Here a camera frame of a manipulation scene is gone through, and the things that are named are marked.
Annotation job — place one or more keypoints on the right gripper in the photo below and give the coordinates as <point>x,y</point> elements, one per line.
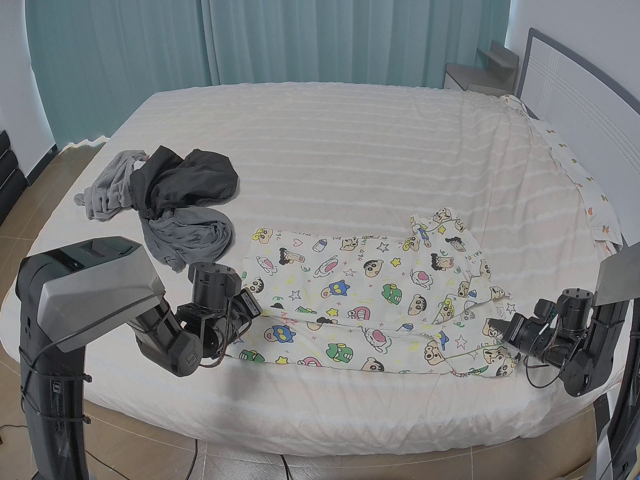
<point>527,335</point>

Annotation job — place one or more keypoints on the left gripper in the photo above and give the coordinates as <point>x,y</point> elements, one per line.
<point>235,318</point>

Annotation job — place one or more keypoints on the white printed pyjama top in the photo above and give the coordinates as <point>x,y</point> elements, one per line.
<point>360,288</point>

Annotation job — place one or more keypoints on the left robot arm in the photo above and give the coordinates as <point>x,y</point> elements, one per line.
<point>100,278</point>

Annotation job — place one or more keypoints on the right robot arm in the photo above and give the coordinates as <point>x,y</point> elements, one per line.
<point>590,358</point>

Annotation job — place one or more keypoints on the dark grey garment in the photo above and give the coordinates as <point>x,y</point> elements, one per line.
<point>190,233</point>

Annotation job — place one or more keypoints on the black garment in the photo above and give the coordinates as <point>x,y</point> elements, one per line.
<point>200,178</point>

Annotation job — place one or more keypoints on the light grey garment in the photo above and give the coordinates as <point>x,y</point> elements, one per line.
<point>107,188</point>

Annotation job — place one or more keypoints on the bed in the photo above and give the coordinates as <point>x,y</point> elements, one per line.
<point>350,168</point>

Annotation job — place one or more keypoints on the grey bedside table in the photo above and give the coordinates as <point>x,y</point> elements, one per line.
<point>465,75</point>

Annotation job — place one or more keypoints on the black chest of drawers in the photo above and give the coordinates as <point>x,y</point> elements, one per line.
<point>10,168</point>

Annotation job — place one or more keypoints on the blue-green curtain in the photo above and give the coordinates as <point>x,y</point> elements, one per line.
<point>350,23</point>
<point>115,43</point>

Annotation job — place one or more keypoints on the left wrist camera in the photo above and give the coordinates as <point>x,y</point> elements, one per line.
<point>250,304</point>

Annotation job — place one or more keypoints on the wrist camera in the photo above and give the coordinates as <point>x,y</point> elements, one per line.
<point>250,304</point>
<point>544,309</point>

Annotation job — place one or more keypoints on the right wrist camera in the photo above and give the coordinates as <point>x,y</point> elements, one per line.
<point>544,309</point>

